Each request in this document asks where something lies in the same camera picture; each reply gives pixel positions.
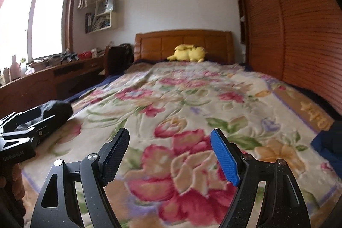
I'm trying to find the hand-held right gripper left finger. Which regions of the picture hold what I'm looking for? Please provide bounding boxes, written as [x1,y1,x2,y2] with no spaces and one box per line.
[30,128,130,228]

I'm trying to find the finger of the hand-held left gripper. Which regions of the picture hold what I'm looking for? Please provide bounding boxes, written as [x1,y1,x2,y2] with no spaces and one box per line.
[0,115,58,147]
[0,108,43,128]

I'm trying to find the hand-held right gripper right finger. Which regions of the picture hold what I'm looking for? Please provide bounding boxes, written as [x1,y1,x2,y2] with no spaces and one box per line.
[211,128,312,228]

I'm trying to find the black jacket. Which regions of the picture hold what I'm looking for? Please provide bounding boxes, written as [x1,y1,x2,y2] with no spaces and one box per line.
[36,100,73,138]

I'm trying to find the dark blue clothes pile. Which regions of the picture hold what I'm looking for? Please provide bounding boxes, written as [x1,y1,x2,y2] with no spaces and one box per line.
[310,121,342,165]

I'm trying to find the person's left hand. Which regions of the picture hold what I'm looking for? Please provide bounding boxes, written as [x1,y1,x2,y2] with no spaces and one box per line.
[0,163,26,218]

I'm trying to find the wooden desk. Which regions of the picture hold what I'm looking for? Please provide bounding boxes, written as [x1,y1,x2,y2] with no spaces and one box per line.
[0,56,106,117]

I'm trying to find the pink bottle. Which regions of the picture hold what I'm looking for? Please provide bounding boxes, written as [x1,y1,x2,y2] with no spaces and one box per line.
[10,55,21,80]

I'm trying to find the floral blanket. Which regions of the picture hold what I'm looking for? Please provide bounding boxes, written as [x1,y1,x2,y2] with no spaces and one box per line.
[21,60,340,228]

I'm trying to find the black tools on desk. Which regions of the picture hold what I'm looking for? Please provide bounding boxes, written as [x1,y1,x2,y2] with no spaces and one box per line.
[60,49,80,62]

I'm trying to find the wooden chair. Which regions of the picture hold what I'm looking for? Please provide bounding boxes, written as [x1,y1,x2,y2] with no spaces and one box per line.
[104,44,133,78]

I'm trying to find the yellow plush toy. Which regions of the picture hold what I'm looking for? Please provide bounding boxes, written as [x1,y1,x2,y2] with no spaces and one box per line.
[167,44,208,62]

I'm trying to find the wooden bed headboard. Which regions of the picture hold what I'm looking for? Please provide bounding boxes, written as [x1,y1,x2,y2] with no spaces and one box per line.
[134,29,236,64]

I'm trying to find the wooden slatted wardrobe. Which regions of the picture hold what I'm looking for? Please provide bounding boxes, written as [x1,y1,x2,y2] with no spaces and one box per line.
[231,0,342,125]

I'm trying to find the window with wooden frame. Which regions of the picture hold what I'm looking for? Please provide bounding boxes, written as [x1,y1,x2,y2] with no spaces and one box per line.
[0,0,80,69]

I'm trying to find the white wall shelf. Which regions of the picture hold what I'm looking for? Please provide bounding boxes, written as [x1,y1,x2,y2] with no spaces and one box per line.
[85,0,119,34]

